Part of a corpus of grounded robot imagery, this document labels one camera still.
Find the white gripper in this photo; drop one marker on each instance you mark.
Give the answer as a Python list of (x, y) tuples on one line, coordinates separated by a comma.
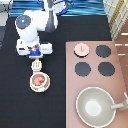
[(33, 52)]

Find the pink pot lid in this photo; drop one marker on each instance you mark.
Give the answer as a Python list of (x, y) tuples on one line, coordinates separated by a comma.
[(81, 49)]

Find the cream toy spatula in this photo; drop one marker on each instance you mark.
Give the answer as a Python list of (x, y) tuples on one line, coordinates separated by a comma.
[(36, 65)]

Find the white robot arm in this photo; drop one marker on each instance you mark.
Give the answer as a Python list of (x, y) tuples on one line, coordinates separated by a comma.
[(29, 24)]

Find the pink toy mushroom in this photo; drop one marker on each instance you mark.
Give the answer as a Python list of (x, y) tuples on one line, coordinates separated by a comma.
[(39, 80)]

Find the black burner lower left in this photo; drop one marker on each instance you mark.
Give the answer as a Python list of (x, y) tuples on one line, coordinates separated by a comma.
[(82, 69)]

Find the black table mat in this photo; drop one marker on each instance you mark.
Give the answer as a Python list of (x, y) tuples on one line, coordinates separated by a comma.
[(20, 107)]

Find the black burner top right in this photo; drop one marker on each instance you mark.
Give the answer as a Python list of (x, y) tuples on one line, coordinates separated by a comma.
[(103, 51)]

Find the pink toy stove top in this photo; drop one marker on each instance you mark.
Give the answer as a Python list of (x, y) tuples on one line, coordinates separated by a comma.
[(114, 84)]

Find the grey toy wok pan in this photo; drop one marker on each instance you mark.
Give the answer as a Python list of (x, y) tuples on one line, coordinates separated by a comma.
[(97, 108)]

